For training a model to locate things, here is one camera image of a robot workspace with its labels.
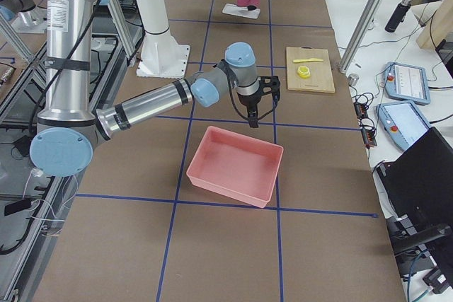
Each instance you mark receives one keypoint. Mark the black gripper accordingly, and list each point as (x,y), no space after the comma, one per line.
(248,101)

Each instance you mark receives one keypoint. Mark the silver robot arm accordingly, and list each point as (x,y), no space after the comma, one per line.
(68,131)

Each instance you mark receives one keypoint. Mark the black water bottle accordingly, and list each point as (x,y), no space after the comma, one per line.
(398,16)

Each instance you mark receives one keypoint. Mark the pink plastic bin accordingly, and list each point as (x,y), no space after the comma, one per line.
(236,166)

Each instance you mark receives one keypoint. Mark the bamboo cutting board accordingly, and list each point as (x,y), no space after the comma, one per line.
(321,80)

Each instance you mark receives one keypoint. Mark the yellow plastic knife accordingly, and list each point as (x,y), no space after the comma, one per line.
(307,60)

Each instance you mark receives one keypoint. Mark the small silver cylinder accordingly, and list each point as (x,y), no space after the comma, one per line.
(353,79)

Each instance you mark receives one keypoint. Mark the white rectangular tray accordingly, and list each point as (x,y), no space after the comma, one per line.
(243,12)

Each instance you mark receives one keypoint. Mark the near blue teach pendant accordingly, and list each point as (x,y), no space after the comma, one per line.
(403,121)

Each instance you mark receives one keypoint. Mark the blue teach pendant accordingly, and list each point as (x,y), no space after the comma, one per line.
(406,82)
(403,121)

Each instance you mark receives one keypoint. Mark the far blue teach pendant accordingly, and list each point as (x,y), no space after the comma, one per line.
(406,82)

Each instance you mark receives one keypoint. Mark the black laptop monitor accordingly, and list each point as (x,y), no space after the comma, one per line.
(419,182)

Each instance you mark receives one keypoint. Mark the aluminium frame post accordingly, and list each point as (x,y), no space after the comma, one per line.
(358,34)

